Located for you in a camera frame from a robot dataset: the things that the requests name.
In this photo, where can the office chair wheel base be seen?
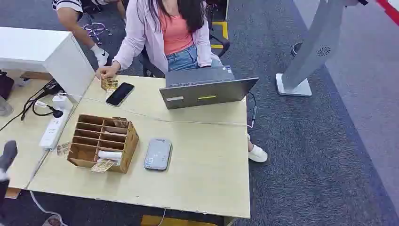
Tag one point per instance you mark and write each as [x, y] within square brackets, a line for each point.
[95, 29]

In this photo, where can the person's right hand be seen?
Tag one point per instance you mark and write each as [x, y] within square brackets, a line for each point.
[107, 71]

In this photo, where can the grey flat card reader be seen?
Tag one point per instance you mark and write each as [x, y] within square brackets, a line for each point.
[158, 154]

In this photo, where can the white paper roll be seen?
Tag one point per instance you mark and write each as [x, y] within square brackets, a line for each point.
[109, 155]

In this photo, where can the dark cards in box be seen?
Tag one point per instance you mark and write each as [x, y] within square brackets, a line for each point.
[121, 123]

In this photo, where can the white charger block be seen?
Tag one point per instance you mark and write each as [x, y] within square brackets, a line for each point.
[61, 102]

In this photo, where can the seated person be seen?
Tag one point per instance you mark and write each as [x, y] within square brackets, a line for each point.
[146, 34]

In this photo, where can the red strip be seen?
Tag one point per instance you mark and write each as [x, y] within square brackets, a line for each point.
[389, 11]

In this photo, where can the grey kiosk stand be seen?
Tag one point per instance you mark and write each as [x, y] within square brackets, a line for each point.
[315, 40]

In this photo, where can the clear plastic cup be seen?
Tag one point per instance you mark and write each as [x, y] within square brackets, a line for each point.
[4, 108]

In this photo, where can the black plug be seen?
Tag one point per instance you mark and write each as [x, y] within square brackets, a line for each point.
[58, 113]

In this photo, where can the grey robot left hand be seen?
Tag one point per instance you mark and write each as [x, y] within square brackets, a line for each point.
[7, 156]

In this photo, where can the white power strip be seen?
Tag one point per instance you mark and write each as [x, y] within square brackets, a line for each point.
[53, 131]

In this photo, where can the black bag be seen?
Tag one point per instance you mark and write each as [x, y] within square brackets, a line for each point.
[5, 85]

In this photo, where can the small white plug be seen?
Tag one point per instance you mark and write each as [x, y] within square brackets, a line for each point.
[40, 104]

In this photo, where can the yellow box under desk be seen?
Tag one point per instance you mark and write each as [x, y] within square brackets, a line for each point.
[174, 222]

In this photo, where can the wooden block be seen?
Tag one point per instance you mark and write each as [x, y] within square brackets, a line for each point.
[13, 193]

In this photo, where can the person in striped shirt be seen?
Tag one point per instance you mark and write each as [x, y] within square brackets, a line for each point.
[70, 18]

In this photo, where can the grey laptop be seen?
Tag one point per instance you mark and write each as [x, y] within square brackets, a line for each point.
[202, 93]

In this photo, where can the black smartphone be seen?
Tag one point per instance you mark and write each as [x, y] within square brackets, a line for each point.
[120, 94]

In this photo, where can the wooden card sorting box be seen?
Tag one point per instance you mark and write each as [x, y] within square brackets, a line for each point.
[131, 146]

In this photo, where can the black round floor object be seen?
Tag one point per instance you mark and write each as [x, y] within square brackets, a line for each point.
[295, 49]

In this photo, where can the brown printed card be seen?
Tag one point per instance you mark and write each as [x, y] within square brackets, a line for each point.
[63, 149]

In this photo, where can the yellow printed card stack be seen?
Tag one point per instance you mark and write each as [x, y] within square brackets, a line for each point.
[111, 84]

